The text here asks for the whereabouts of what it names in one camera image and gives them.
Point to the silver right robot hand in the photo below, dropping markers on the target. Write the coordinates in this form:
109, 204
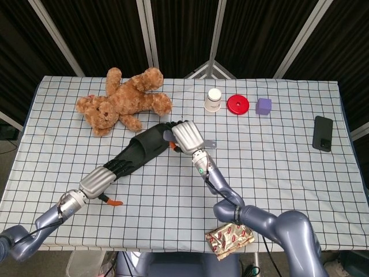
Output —
187, 137

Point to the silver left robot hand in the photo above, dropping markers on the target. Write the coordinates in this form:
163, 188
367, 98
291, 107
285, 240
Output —
96, 181

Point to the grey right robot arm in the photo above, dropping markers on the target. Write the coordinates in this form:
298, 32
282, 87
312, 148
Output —
288, 228

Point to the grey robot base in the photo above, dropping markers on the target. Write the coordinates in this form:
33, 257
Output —
178, 265

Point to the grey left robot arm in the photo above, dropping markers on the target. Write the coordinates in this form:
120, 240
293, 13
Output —
49, 216

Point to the white paper cup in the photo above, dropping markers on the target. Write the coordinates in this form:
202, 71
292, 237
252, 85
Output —
212, 101

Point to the red plastic disc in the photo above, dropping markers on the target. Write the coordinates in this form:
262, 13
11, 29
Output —
244, 107

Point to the brown plush teddy bear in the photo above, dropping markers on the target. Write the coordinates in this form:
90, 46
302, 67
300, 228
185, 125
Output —
129, 98

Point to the white checked tablecloth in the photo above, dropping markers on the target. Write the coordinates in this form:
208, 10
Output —
161, 207

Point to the purple cube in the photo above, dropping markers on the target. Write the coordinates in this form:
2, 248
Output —
263, 107

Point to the clear plastic container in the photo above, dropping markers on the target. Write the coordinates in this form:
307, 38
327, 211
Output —
83, 264

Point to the gold foil tea packet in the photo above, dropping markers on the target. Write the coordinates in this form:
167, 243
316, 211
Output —
230, 239

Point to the black folding screen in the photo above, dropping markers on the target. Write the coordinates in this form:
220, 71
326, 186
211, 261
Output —
115, 29

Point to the black smartphone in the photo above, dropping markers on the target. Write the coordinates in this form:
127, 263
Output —
323, 132

